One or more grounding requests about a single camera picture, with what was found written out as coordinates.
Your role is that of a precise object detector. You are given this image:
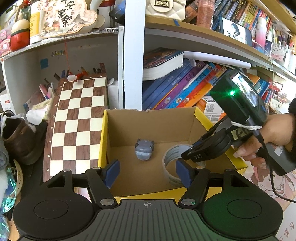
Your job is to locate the row of leaning colourful books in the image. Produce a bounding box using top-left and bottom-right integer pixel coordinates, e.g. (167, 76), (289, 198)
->
(142, 59), (228, 111)

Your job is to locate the brown leather shoe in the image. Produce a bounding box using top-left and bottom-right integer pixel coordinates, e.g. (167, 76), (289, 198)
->
(1, 110), (48, 166)

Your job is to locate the stack of thin colourful books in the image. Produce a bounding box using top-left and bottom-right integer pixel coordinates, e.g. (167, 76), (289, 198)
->
(245, 72), (274, 109)

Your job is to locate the decorative wooden plaque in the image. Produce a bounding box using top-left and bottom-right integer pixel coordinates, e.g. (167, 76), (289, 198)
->
(39, 0), (98, 39)

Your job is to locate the cluster of small cosmetics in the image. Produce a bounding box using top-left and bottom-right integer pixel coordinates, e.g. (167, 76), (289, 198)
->
(271, 23), (296, 76)

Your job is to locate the white shelf unit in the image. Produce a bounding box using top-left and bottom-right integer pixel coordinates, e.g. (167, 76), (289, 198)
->
(0, 0), (296, 112)

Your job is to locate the brown wooden chessboard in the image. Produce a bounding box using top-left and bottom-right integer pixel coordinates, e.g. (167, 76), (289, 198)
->
(43, 76), (109, 184)

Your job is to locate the red cream round doll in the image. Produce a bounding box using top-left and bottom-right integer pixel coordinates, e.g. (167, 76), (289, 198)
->
(9, 19), (31, 52)

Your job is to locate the person's right hand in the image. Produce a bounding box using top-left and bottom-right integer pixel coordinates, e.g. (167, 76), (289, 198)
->
(233, 113), (296, 167)

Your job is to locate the white quilted handbag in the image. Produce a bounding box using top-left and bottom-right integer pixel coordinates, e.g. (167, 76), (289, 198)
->
(145, 0), (187, 22)

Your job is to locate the iridescent foil wrap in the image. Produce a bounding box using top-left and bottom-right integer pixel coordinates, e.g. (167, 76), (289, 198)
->
(0, 167), (17, 215)

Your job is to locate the dark blue bottle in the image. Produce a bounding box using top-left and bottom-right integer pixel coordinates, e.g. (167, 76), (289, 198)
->
(265, 31), (273, 56)

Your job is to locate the cartoon printed mat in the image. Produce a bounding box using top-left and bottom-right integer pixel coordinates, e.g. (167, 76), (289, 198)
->
(242, 160), (296, 241)

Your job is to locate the white cord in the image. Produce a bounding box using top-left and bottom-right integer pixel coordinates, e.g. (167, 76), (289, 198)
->
(231, 120), (262, 130)

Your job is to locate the orange white small box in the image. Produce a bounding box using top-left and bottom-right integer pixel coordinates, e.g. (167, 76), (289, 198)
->
(199, 96), (227, 123)

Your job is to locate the red glitter cylinder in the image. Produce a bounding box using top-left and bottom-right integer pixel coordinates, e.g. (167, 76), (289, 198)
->
(196, 0), (214, 29)

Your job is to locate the yellow white carton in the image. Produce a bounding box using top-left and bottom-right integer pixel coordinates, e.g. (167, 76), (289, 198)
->
(29, 1), (47, 44)

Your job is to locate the row of upright shelf books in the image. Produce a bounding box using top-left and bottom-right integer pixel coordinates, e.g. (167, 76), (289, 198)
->
(211, 0), (272, 35)

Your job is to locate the black framed photo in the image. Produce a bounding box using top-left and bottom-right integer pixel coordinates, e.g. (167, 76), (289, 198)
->
(218, 17), (254, 46)

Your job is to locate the clear tape roll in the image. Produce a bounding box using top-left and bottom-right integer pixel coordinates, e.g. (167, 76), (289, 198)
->
(162, 144), (206, 187)

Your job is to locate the grey hippo toy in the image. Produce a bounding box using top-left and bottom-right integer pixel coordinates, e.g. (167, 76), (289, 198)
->
(134, 138), (155, 161)

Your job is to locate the white carton box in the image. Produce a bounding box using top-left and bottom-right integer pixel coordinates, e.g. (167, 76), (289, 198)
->
(107, 78), (120, 110)

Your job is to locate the dark blue box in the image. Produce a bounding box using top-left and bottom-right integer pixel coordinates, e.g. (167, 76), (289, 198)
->
(108, 0), (127, 27)

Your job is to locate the pink white bottle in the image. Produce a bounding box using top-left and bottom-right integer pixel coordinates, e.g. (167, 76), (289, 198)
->
(255, 17), (268, 49)

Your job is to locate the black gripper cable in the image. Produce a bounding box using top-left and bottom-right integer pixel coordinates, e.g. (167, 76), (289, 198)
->
(269, 170), (296, 202)

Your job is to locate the pink printed box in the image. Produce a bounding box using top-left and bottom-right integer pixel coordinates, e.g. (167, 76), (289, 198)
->
(0, 29), (12, 59)

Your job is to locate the yellow cardboard box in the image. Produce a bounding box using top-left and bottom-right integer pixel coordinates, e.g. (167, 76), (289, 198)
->
(98, 107), (249, 205)

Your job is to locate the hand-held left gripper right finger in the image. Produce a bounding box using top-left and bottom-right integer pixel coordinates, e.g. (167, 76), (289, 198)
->
(175, 159), (253, 207)

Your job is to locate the red string charm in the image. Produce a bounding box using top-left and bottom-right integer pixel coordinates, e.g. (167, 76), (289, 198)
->
(65, 37), (84, 82)

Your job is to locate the white paper sheet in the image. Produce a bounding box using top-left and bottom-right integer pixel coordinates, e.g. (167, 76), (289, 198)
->
(184, 50), (251, 69)

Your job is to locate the thick paperback book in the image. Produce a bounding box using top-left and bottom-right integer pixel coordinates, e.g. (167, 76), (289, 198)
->
(143, 47), (185, 81)

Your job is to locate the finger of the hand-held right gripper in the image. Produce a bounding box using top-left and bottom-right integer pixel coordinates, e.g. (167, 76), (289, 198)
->
(181, 144), (210, 161)
(191, 115), (232, 149)

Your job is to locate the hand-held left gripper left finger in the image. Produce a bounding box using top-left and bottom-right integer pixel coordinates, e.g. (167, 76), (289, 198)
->
(41, 159), (121, 207)

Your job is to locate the white crumpled plastic bag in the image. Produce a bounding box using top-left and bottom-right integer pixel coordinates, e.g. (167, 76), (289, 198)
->
(0, 108), (50, 127)

